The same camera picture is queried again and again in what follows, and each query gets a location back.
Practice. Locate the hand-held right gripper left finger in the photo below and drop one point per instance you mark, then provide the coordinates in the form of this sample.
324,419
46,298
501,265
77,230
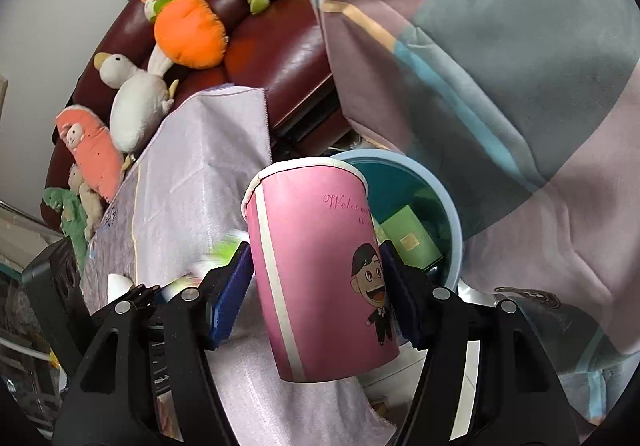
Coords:
232,296

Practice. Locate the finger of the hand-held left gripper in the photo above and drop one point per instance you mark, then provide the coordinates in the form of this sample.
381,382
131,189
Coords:
150,293

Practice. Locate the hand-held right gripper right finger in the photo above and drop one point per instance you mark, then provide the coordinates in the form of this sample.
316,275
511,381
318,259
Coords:
400,291

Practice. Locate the food box with pancake picture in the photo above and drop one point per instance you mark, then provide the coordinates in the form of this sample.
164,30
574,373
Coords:
410,238

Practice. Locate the pink paper cup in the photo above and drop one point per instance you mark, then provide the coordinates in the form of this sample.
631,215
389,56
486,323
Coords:
310,276

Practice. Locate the blue plastic bin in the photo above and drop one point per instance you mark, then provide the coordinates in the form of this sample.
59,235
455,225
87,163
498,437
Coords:
400,181

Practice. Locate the white paper sheet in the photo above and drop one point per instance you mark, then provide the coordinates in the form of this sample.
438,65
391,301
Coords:
119,286

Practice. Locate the beige doll plush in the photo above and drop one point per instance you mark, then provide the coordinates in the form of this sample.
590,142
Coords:
87,198

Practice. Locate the purple printed tablecloth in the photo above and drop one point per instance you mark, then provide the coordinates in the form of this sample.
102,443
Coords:
200,166

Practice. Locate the white duck plush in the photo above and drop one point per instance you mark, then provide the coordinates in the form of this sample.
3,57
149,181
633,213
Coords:
135,111

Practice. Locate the plaid blanket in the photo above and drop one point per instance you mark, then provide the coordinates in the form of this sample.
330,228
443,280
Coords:
500,76

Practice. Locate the dark red leather sofa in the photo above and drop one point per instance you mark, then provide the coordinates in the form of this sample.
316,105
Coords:
280,61

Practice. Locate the orange carrot rabbit plush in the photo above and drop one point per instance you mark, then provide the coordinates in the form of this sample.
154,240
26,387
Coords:
190,31

